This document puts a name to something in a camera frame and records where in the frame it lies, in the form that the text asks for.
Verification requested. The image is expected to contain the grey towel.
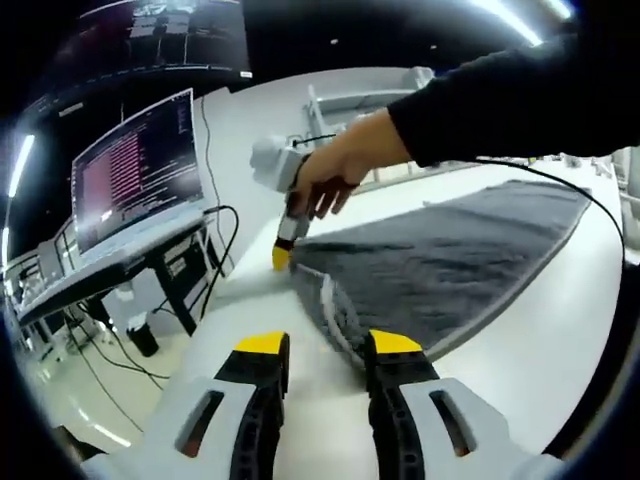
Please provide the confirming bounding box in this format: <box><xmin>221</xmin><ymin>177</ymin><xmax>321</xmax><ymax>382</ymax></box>
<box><xmin>289</xmin><ymin>178</ymin><xmax>595</xmax><ymax>365</ymax></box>

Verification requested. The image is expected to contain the person's right hand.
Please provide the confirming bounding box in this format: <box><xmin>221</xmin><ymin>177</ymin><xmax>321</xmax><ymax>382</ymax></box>
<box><xmin>291</xmin><ymin>106</ymin><xmax>416</xmax><ymax>222</ymax></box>

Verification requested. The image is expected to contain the grey metal shelf rack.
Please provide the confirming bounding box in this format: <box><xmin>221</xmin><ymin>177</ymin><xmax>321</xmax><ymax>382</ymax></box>
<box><xmin>299</xmin><ymin>64</ymin><xmax>436</xmax><ymax>151</ymax></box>

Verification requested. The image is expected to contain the black bin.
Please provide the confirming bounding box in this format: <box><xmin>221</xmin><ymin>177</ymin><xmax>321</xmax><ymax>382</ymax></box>
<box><xmin>126</xmin><ymin>313</ymin><xmax>161</xmax><ymax>359</ymax></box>

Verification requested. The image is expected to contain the computer monitor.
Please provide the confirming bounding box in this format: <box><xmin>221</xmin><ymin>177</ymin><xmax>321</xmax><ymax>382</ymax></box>
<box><xmin>69</xmin><ymin>87</ymin><xmax>207</xmax><ymax>256</ymax></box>

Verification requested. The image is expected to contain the grey desk with black legs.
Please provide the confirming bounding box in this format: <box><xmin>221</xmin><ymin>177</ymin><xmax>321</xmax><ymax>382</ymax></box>
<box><xmin>14</xmin><ymin>204</ymin><xmax>236</xmax><ymax>337</ymax></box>

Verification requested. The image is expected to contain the ceiling light strip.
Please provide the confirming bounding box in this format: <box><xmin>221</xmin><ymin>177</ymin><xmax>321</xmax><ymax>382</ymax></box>
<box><xmin>3</xmin><ymin>133</ymin><xmax>37</xmax><ymax>229</ymax></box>
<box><xmin>472</xmin><ymin>0</ymin><xmax>545</xmax><ymax>47</ymax></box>

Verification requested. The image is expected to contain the large dark wall screen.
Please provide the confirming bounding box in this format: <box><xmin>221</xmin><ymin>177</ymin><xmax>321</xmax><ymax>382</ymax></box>
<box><xmin>27</xmin><ymin>0</ymin><xmax>252</xmax><ymax>119</ymax></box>

